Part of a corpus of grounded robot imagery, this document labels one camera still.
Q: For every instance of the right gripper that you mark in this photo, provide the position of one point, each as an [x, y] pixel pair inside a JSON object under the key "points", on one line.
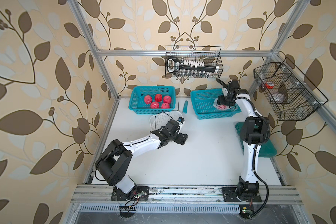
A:
{"points": [[221, 101]]}

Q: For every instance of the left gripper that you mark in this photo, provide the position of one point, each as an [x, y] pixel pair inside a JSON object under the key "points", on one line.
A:
{"points": [[179, 140]]}

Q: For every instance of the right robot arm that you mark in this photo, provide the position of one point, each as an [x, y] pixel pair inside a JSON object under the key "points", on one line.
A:
{"points": [[254, 133]]}

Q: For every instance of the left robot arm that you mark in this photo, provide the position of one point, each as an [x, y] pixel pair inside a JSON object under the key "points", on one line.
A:
{"points": [[114, 161]]}

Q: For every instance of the white plastic tray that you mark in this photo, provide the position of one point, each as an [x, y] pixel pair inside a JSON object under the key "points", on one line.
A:
{"points": [[176, 115]]}

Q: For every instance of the teal knife sheath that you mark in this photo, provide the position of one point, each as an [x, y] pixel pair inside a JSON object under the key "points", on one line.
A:
{"points": [[185, 107]]}

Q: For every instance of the right teal plastic basket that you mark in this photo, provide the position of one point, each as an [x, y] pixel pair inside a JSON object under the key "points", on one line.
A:
{"points": [[203, 104]]}

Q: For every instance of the teal plastic basket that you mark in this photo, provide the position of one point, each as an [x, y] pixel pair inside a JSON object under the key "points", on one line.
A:
{"points": [[138, 105], [203, 104]]}

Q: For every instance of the red tape roll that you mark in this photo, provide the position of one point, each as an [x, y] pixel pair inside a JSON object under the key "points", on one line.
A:
{"points": [[269, 85]]}

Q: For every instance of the black white tool set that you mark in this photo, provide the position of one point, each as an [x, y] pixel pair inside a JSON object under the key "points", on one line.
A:
{"points": [[174, 64]]}

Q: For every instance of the left teal plastic basket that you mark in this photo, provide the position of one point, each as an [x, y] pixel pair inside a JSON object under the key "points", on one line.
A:
{"points": [[138, 105]]}

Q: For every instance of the green tool case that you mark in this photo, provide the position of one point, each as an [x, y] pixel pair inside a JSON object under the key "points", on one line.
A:
{"points": [[267, 150]]}

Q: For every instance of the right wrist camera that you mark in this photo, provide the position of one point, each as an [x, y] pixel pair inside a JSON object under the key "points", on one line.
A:
{"points": [[228, 89]]}

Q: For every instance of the back black wire basket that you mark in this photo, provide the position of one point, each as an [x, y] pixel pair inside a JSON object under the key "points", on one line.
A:
{"points": [[209, 54]]}

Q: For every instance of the side black wire basket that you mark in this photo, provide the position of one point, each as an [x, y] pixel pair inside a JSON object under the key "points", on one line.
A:
{"points": [[295, 96]]}

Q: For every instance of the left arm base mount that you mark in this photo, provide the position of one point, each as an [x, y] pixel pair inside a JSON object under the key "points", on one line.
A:
{"points": [[138, 192]]}

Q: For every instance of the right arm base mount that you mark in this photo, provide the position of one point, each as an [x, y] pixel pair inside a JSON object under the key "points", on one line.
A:
{"points": [[243, 192]]}

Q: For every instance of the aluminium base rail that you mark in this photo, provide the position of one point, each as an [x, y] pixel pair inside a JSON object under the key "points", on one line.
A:
{"points": [[197, 199]]}

